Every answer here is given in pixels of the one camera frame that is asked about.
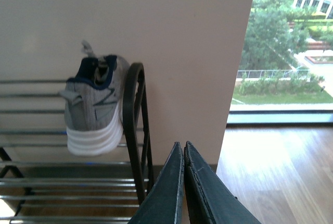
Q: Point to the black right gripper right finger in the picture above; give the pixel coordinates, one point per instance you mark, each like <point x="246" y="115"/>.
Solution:
<point x="208" y="199"/>

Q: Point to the grey knit sneaker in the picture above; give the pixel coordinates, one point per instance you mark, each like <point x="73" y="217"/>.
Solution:
<point x="93" y="109"/>

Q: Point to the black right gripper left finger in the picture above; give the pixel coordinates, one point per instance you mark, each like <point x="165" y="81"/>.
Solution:
<point x="164" y="202"/>

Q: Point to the black metal shoe rack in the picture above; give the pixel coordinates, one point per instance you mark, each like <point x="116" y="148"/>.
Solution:
<point x="42" y="182"/>

